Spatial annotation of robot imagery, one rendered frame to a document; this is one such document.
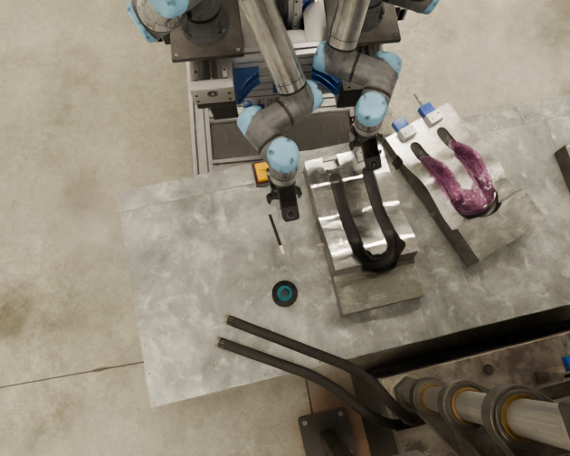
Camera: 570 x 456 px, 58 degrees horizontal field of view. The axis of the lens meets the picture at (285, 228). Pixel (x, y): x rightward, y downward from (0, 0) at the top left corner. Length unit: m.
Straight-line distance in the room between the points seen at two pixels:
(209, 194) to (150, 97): 1.22
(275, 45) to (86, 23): 2.07
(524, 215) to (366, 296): 0.55
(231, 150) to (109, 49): 0.99
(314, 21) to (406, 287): 0.93
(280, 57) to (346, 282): 0.72
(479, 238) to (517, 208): 0.16
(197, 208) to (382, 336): 0.72
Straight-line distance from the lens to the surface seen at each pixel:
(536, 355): 1.83
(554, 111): 2.08
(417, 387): 1.43
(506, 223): 1.72
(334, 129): 2.47
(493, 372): 1.77
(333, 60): 1.35
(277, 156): 1.21
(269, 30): 1.22
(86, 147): 2.82
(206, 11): 1.60
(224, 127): 2.48
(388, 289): 1.61
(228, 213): 1.70
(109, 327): 2.55
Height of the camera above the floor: 2.42
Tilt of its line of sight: 75 degrees down
